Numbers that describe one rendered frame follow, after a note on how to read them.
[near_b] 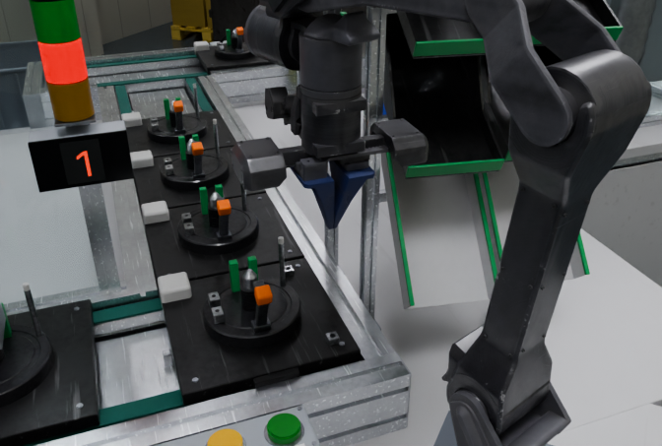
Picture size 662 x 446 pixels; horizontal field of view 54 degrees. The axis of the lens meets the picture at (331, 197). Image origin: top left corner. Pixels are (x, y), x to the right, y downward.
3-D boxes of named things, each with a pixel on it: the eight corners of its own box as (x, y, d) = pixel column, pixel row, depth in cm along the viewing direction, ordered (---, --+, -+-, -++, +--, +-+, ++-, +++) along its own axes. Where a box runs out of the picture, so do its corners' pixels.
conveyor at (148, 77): (684, 55, 250) (693, 24, 244) (29, 137, 179) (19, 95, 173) (610, 31, 284) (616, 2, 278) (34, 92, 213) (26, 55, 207)
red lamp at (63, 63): (89, 82, 81) (81, 42, 78) (45, 86, 79) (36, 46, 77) (87, 70, 85) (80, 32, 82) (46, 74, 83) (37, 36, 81)
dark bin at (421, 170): (499, 171, 86) (516, 134, 80) (405, 179, 84) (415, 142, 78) (444, 35, 103) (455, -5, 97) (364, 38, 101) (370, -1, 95)
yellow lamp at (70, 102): (96, 119, 83) (89, 82, 81) (53, 124, 81) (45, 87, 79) (94, 106, 87) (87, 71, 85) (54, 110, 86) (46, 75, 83)
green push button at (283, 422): (305, 444, 76) (304, 432, 75) (272, 454, 74) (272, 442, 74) (295, 419, 79) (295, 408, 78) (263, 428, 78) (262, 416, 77)
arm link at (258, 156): (436, 81, 60) (407, 63, 65) (239, 105, 54) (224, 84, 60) (430, 161, 64) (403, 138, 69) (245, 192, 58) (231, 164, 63)
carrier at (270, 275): (361, 360, 88) (363, 286, 82) (183, 407, 81) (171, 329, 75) (305, 266, 108) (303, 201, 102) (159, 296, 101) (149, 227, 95)
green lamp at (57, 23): (81, 41, 78) (73, 0, 76) (36, 45, 77) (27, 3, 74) (80, 31, 82) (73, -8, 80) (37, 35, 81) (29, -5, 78)
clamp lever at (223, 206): (231, 236, 108) (231, 207, 102) (219, 238, 107) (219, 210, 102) (226, 220, 110) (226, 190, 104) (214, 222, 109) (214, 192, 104)
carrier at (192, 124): (238, 152, 149) (234, 100, 143) (131, 167, 142) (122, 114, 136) (218, 116, 169) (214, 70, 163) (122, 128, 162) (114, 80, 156)
